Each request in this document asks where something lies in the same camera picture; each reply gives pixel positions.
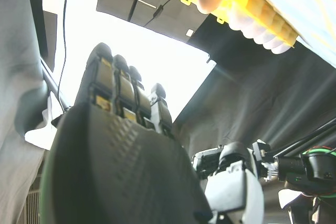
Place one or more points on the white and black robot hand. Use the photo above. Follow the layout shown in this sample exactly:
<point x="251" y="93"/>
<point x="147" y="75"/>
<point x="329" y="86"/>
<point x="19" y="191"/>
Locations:
<point x="118" y="171"/>

